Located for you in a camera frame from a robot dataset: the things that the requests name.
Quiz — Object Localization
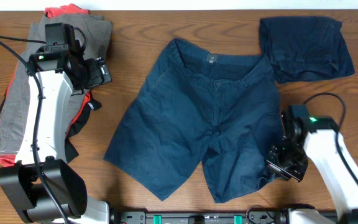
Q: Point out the navy blue shorts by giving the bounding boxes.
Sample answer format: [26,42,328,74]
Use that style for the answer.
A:
[104,39,283,203]

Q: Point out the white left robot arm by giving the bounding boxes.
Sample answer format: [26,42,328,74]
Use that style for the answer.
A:
[0,51,112,223]

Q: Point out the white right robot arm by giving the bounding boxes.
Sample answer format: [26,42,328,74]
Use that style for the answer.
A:
[265,105,358,223]

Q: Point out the grey folded shorts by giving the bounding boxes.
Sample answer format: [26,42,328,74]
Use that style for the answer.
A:
[0,14,112,156]

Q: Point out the folded dark navy garment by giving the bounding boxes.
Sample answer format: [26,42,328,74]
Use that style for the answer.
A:
[259,16,355,84]

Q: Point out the red folded garment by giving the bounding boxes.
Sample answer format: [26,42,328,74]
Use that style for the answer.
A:
[0,3,91,167]

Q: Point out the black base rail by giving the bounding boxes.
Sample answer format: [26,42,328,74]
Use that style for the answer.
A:
[110,210,288,224]

